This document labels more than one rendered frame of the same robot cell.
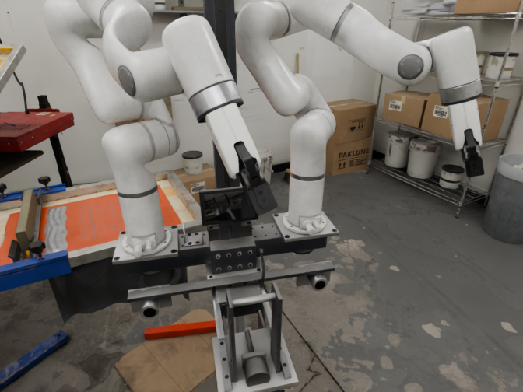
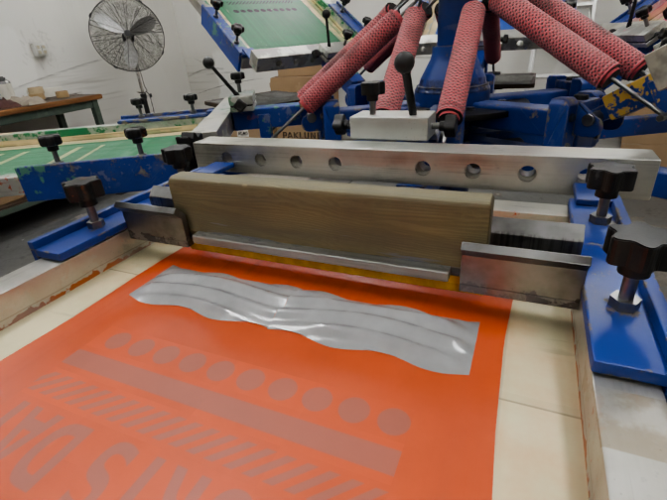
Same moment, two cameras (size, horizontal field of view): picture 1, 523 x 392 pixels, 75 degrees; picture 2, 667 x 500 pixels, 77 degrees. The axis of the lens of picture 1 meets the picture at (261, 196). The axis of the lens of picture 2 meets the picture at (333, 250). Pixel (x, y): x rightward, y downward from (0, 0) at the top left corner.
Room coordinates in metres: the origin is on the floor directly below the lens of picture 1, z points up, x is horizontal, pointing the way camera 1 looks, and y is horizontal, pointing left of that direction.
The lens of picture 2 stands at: (1.41, 0.63, 1.19)
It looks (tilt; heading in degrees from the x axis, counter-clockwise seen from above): 27 degrees down; 143
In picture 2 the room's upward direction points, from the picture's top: 4 degrees counter-clockwise
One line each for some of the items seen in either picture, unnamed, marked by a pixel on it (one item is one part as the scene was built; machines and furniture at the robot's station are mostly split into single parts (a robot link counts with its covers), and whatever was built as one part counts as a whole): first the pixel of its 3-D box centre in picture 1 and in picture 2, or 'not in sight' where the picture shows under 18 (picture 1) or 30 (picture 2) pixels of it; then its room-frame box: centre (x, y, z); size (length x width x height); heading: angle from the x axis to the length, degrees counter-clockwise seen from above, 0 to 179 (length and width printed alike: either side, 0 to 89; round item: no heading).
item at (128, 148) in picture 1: (135, 157); not in sight; (0.76, 0.30, 1.37); 0.13 x 0.10 x 0.16; 136
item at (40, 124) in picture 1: (16, 128); not in sight; (2.10, 1.55, 1.06); 0.61 x 0.46 x 0.12; 178
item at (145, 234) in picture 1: (142, 219); not in sight; (0.73, 0.30, 1.21); 0.16 x 0.13 x 0.15; 13
